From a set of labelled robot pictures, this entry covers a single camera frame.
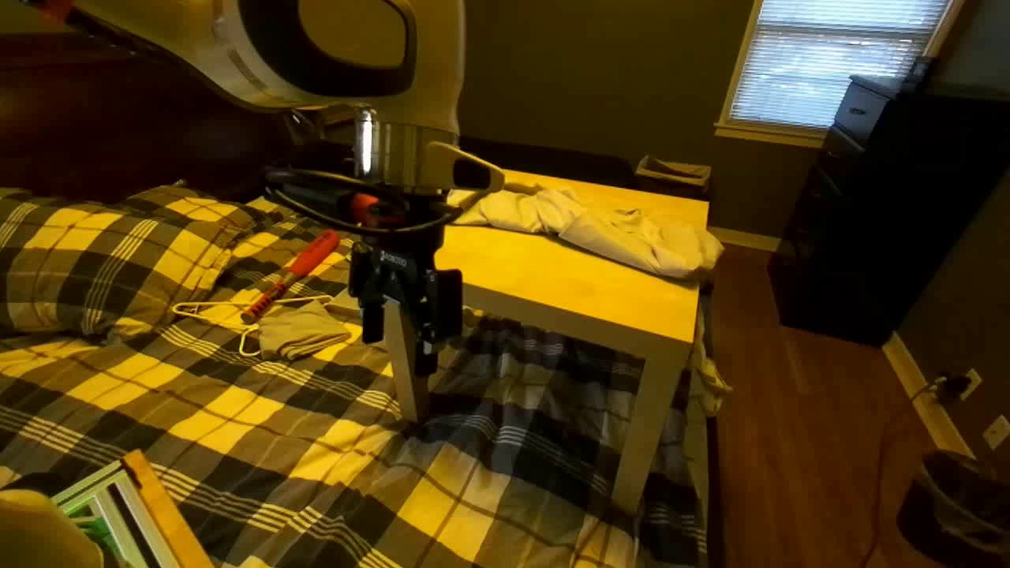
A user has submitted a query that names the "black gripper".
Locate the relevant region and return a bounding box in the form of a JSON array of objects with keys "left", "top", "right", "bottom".
[{"left": 349, "top": 241, "right": 469, "bottom": 378}]

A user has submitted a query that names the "light grey cloth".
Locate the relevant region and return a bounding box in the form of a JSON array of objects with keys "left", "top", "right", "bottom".
[{"left": 451, "top": 187, "right": 727, "bottom": 285}]

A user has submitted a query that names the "grey face mask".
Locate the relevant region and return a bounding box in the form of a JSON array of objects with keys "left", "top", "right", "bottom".
[{"left": 172, "top": 290, "right": 368, "bottom": 362}]

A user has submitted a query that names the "yellow black plaid bedspread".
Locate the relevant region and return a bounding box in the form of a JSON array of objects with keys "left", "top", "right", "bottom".
[{"left": 0, "top": 184, "right": 713, "bottom": 568}]

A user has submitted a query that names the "light wooden side table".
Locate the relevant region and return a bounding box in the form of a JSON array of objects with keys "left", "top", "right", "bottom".
[{"left": 383, "top": 167, "right": 713, "bottom": 516}]

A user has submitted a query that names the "plaid pillow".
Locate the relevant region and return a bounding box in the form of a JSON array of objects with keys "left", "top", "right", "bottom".
[{"left": 0, "top": 187, "right": 260, "bottom": 341}]

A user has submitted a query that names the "dark futon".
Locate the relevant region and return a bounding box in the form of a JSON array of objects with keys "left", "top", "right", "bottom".
[{"left": 0, "top": 29, "right": 356, "bottom": 205}]

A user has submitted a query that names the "white rounded object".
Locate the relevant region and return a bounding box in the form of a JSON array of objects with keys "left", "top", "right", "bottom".
[{"left": 0, "top": 487, "right": 108, "bottom": 568}]

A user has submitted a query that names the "white framed window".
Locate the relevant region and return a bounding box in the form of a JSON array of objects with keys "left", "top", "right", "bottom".
[{"left": 713, "top": 0, "right": 965, "bottom": 148}]

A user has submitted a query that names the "black dresser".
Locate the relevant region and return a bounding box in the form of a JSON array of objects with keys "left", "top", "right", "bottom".
[{"left": 767, "top": 74, "right": 1010, "bottom": 351}]

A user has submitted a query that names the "black trash bin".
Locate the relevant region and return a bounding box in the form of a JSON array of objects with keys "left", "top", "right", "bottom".
[{"left": 894, "top": 449, "right": 1010, "bottom": 568}]

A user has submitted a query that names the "orange handled tool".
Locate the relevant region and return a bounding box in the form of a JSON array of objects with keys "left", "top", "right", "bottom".
[{"left": 241, "top": 231, "right": 344, "bottom": 326}]

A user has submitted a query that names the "orange cable clamp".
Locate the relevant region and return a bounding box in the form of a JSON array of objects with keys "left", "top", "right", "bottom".
[{"left": 351, "top": 188, "right": 383, "bottom": 226}]

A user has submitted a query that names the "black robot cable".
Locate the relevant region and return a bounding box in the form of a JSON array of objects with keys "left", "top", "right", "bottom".
[{"left": 262, "top": 163, "right": 457, "bottom": 237}]

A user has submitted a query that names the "green box with wooden frame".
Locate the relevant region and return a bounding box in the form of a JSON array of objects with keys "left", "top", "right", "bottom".
[{"left": 47, "top": 449, "right": 214, "bottom": 568}]

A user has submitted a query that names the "white wall plate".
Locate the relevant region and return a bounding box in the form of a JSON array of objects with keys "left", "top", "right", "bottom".
[{"left": 983, "top": 410, "right": 1010, "bottom": 454}]

